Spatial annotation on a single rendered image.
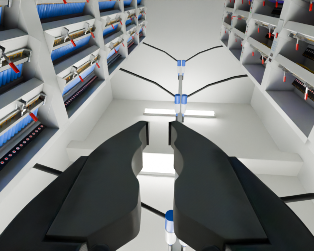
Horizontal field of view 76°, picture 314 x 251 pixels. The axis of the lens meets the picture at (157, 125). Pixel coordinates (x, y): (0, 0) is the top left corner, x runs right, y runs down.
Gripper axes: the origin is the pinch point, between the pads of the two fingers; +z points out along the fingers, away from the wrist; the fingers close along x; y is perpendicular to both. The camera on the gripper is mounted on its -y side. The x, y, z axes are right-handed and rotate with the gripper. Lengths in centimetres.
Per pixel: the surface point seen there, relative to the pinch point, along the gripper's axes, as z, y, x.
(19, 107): 56, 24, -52
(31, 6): 78, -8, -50
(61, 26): 96, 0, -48
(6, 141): 51, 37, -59
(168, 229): 48, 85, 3
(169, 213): 51, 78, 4
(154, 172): 165, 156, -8
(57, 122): 73, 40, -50
